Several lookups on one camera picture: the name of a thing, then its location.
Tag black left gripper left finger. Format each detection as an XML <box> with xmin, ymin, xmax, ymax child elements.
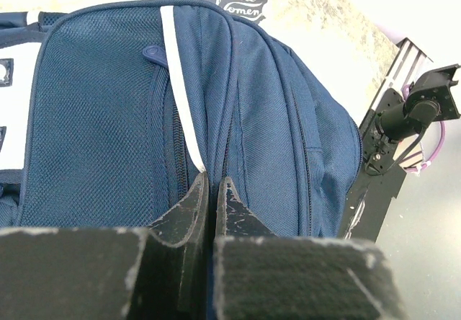
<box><xmin>126</xmin><ymin>173</ymin><xmax>209</xmax><ymax>319</ymax></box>

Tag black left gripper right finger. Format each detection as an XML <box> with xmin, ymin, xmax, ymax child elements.
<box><xmin>212</xmin><ymin>177</ymin><xmax>407</xmax><ymax>319</ymax></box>

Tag navy blue student backpack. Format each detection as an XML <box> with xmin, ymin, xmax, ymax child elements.
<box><xmin>1</xmin><ymin>0</ymin><xmax>362</xmax><ymax>237</ymax></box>

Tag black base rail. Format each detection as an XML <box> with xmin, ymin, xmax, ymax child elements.
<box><xmin>336</xmin><ymin>37</ymin><xmax>434</xmax><ymax>245</ymax></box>

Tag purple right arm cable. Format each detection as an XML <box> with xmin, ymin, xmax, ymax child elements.
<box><xmin>399</xmin><ymin>81</ymin><xmax>447</xmax><ymax>175</ymax></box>

